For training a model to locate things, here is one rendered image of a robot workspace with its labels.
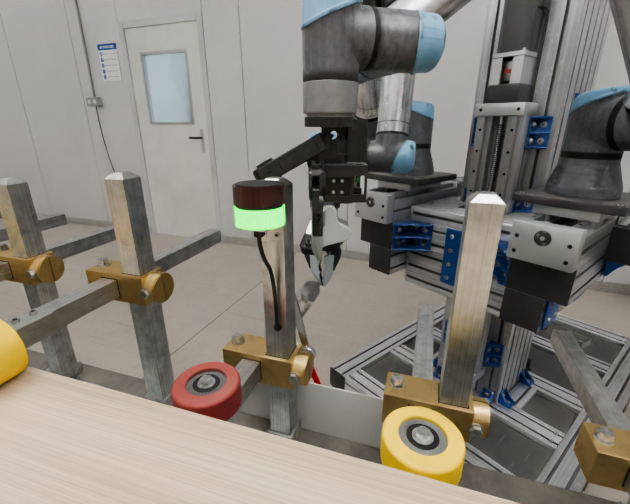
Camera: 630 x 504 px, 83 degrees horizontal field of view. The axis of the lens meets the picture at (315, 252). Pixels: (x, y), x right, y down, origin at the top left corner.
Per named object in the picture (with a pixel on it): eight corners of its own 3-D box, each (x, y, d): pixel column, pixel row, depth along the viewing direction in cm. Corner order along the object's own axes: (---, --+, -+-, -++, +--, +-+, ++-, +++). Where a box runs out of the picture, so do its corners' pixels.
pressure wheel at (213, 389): (206, 419, 51) (197, 352, 47) (256, 434, 49) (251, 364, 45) (168, 468, 44) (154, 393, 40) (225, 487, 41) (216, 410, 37)
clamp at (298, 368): (240, 356, 61) (237, 331, 59) (314, 372, 57) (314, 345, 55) (222, 377, 56) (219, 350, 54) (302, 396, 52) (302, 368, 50)
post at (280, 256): (280, 444, 64) (268, 175, 47) (298, 449, 63) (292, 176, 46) (272, 461, 61) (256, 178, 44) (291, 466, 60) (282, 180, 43)
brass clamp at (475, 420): (386, 395, 55) (388, 368, 53) (480, 416, 51) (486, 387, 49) (380, 425, 49) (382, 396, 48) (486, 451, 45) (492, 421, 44)
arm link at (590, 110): (585, 149, 89) (600, 90, 85) (645, 153, 77) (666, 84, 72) (548, 150, 86) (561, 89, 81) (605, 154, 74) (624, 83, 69)
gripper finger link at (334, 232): (351, 266, 54) (353, 206, 51) (312, 266, 54) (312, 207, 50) (348, 258, 57) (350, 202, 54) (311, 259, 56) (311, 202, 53)
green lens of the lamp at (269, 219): (250, 215, 46) (248, 199, 46) (292, 219, 45) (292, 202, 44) (225, 227, 41) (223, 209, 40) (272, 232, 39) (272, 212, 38)
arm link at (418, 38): (409, 25, 55) (344, 20, 53) (455, 3, 45) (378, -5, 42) (405, 80, 58) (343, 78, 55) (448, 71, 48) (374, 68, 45)
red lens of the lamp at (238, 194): (248, 196, 46) (247, 179, 45) (292, 199, 44) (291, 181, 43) (223, 206, 40) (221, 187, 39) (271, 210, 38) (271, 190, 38)
